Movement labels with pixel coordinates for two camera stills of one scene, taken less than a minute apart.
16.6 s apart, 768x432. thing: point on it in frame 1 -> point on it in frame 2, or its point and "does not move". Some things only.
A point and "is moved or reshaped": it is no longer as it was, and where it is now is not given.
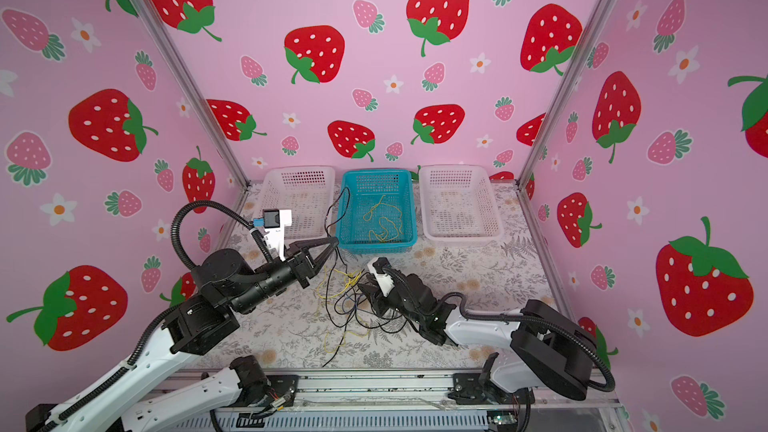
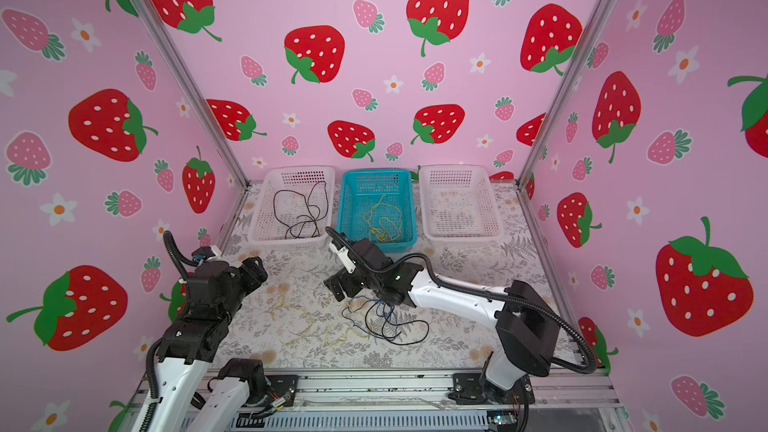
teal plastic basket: (381, 214) does not move
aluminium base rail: (419, 403) does not move
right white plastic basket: (458, 205) does not move
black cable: (336, 219) -> (298, 213)
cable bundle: (348, 308) is moved or reshaped
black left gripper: (299, 268) -> (252, 275)
